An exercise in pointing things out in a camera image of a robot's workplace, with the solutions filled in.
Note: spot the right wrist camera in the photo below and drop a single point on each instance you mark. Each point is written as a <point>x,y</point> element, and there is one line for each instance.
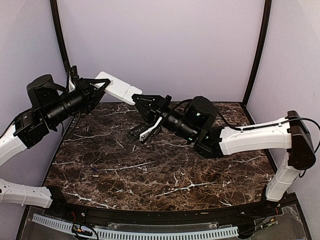
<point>144,132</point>

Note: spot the left black frame post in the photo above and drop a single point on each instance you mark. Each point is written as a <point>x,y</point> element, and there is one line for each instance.
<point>60,36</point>

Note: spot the right black frame post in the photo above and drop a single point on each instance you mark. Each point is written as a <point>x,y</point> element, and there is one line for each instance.
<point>258,53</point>

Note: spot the white slotted cable duct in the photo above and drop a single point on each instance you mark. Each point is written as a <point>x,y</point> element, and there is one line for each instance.
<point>121,231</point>

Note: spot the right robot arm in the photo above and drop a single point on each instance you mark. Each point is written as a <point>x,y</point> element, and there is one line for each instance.
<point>196,126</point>

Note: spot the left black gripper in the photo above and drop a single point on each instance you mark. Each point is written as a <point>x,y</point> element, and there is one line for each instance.
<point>90,94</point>

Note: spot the black front rail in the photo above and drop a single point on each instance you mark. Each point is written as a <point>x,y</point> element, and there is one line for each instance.
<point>238,214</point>

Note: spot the black frame post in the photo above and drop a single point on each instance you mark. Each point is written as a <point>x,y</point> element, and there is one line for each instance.
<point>60,36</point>
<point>258,53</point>

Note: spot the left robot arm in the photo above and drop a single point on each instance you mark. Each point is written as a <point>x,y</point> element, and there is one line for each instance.
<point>51,104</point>

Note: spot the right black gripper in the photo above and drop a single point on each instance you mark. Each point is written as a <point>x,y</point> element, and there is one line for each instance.
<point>151,112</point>

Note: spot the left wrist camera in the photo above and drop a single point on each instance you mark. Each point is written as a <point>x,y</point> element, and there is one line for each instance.
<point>72,76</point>

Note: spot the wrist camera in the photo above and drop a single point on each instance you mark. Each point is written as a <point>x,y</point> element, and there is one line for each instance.
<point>72,76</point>
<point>144,132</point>

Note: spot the white remote control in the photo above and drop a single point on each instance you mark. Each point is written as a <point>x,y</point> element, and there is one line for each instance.
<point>119,89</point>

